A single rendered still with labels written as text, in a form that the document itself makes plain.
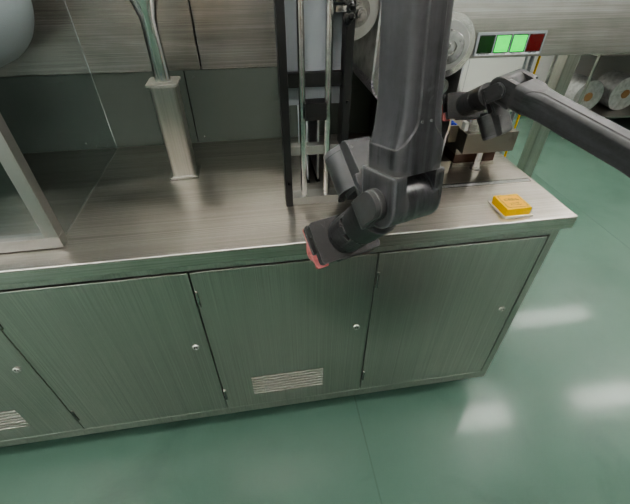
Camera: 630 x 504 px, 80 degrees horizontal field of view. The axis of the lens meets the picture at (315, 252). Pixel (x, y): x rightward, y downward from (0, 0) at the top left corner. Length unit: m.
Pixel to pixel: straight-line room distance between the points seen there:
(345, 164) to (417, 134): 0.13
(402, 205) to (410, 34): 0.15
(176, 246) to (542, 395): 1.56
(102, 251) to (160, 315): 0.24
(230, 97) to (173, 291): 0.69
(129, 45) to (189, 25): 0.19
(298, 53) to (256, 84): 0.50
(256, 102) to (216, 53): 0.19
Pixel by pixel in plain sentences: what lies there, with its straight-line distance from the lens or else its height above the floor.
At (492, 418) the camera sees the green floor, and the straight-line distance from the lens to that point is 1.76.
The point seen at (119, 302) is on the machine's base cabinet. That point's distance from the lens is 1.09.
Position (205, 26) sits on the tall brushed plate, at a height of 1.26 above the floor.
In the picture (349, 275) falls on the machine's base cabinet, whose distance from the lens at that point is 1.03.
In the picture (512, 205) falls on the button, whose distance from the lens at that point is 1.10.
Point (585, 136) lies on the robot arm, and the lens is 0.90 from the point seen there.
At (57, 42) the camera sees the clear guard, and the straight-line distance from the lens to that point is 1.28.
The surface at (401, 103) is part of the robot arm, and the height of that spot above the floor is 1.34.
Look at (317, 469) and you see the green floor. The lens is 1.54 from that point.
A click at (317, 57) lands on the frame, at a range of 0.92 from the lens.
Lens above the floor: 1.45
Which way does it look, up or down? 40 degrees down
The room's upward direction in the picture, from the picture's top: straight up
